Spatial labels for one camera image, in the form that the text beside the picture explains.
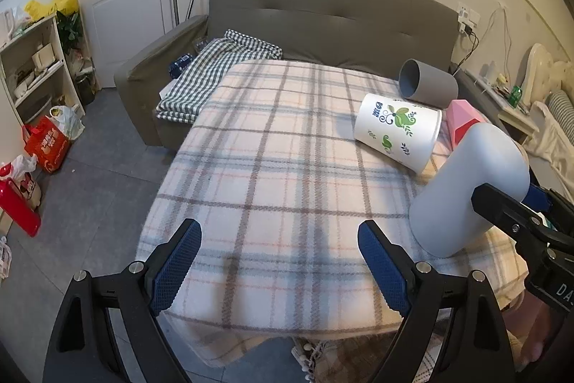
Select person's right hand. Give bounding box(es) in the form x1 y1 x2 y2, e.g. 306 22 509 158
520 291 563 375

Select white cup with green print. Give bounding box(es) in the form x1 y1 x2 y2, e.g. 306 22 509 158
353 93 443 175

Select white cartoon print bag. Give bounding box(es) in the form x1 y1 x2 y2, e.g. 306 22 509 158
0 154 42 211

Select grey sofa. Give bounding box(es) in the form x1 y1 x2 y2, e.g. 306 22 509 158
113 0 459 150

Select white bedding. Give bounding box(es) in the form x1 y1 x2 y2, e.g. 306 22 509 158
524 100 574 197

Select plaid blanket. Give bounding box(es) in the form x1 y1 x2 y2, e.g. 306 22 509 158
136 61 531 371

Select plain white cup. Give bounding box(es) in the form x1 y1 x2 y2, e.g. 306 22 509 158
409 123 531 258

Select red paper bag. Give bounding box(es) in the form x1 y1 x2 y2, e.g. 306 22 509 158
23 116 72 174

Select pink cup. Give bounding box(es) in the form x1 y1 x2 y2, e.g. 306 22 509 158
447 99 492 151

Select white nightstand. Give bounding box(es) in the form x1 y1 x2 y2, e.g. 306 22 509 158
466 69 541 144

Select white plastic bag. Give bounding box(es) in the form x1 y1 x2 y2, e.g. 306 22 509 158
49 105 86 141

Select white shelf unit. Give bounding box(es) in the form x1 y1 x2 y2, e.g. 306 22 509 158
0 13 87 128

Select red box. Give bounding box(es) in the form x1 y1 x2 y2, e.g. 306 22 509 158
0 179 42 238

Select white cable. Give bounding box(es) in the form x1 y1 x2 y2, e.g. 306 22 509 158
486 4 514 79

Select grey cup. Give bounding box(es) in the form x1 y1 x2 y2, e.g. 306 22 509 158
398 59 459 108

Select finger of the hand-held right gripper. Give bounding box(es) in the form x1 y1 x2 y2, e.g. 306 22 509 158
527 183 574 231
471 183 562 248

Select blue packet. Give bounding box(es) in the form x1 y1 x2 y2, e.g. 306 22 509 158
168 55 194 78

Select yellow plastic bag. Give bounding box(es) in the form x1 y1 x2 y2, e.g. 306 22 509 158
24 0 80 23

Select white wall outlet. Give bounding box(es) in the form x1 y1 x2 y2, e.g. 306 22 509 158
457 6 480 36

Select green plant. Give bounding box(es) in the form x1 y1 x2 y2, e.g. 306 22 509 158
56 10 86 52

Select green checked blanket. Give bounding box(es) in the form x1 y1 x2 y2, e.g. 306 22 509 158
156 29 284 124

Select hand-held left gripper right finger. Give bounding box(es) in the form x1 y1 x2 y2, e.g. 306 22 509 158
357 219 514 383

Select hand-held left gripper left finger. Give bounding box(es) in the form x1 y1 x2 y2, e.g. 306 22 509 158
42 218 202 383

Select striped pillow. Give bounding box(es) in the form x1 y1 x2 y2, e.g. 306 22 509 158
545 90 574 126

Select white headboard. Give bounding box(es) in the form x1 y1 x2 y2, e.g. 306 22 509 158
522 43 574 106

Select white door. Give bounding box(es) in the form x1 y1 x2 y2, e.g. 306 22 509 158
74 0 173 90

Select black cable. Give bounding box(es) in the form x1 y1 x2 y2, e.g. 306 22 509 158
450 31 480 75

